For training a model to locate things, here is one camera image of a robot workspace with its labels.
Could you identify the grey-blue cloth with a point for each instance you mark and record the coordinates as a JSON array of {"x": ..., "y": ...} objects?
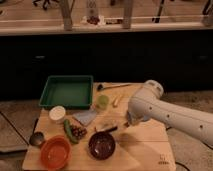
[{"x": 85, "y": 117}]

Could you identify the orange plastic bowl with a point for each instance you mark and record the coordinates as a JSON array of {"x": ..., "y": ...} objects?
[{"x": 55, "y": 153}]

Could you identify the dark purple bowl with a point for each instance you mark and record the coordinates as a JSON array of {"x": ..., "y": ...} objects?
[{"x": 101, "y": 145}]

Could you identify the white cup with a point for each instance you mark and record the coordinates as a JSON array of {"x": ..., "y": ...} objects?
[{"x": 57, "y": 114}]

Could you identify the wooden handled brush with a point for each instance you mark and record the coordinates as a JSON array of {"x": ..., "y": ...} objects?
[{"x": 104, "y": 86}]

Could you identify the blue sponge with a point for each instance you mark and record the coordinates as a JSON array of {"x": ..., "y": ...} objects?
[{"x": 145, "y": 118}]

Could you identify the dark grape bunch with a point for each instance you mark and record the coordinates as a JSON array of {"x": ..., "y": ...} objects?
[{"x": 78, "y": 132}]

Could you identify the green cucumber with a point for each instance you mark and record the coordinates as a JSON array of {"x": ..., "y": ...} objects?
[{"x": 68, "y": 132}]

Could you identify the green plastic tray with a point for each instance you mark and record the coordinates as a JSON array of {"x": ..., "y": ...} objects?
[{"x": 69, "y": 91}]

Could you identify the light green cup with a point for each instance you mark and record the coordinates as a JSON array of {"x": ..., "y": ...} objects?
[{"x": 102, "y": 102}]

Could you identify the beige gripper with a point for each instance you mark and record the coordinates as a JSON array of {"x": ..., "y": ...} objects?
[{"x": 132, "y": 121}]

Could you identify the black handled knife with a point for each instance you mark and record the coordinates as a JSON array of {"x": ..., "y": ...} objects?
[{"x": 108, "y": 126}]

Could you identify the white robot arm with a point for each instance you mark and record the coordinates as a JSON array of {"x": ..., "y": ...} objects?
[{"x": 146, "y": 104}]

